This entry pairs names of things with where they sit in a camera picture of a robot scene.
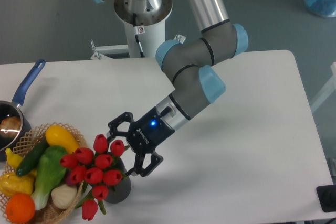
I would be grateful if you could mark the white frame at right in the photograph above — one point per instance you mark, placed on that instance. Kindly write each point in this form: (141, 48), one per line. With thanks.
(327, 89)

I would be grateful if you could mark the brown bread roll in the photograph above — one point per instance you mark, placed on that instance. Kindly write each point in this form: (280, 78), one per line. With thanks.
(10, 125)

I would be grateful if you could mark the green bok choy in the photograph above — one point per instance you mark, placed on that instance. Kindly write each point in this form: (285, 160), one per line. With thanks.
(49, 174)

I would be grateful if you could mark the dark grey ribbed vase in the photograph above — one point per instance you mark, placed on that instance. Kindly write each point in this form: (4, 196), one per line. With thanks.
(119, 192)

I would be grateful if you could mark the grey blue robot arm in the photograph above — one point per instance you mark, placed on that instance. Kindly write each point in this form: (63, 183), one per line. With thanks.
(189, 68)

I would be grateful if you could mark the yellow bell pepper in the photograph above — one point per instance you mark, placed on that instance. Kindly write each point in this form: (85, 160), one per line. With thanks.
(12, 184)

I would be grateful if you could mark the dark green cucumber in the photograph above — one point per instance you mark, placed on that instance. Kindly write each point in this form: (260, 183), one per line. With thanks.
(30, 161)

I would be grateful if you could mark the blue handled saucepan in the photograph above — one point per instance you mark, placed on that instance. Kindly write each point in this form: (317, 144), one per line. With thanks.
(13, 108)

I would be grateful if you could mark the yellow squash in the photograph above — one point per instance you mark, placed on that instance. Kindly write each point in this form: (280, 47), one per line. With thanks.
(57, 135)

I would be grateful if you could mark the white garlic bulb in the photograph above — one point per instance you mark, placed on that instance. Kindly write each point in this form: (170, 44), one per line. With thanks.
(63, 196)

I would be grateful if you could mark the black device at edge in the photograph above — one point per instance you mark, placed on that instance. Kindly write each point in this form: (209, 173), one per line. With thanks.
(326, 196)

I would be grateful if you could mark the yellow banana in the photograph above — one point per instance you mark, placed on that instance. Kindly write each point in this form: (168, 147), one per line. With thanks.
(13, 159)

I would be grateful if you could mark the orange fruit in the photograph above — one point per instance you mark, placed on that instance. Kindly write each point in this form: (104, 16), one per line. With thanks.
(20, 208)

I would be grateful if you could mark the purple red radish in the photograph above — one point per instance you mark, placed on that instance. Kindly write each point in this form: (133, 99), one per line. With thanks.
(68, 180)

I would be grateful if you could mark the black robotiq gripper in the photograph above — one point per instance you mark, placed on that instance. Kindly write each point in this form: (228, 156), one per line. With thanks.
(151, 133)

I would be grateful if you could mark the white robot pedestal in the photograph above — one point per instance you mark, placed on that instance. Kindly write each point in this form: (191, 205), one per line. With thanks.
(145, 28)

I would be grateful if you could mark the red tulip bouquet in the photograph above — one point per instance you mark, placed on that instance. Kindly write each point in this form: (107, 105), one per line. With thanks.
(100, 168)

